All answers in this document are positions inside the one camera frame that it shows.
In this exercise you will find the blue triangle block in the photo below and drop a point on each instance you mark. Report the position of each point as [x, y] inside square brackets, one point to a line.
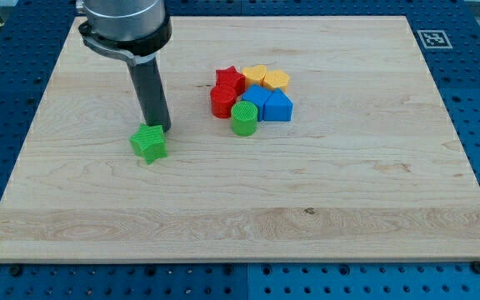
[278, 107]

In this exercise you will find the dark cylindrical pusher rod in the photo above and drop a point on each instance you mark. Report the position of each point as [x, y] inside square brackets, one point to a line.
[148, 86]

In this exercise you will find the red cylinder block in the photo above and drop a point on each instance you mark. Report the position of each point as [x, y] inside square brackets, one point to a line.
[223, 97]

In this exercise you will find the yellow pentagon block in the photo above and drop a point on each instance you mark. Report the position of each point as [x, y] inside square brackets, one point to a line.
[276, 79]

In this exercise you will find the wooden board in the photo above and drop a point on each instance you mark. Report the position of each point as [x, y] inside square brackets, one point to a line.
[369, 169]

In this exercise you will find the white fiducial marker tag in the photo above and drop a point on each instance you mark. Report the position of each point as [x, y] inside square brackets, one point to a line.
[434, 39]

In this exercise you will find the yellow heart block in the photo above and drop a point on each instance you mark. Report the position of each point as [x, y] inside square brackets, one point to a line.
[254, 75]

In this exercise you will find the blue cube block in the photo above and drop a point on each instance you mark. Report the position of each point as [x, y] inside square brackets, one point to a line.
[258, 96]

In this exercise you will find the green star block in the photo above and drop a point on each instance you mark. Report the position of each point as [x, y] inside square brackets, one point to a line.
[149, 143]

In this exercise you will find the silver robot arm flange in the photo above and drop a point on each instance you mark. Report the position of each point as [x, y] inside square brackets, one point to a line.
[132, 31]

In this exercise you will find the red star block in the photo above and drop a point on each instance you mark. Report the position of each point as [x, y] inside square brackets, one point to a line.
[232, 78]

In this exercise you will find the green cylinder block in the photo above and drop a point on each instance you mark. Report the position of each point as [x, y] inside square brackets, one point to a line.
[244, 118]

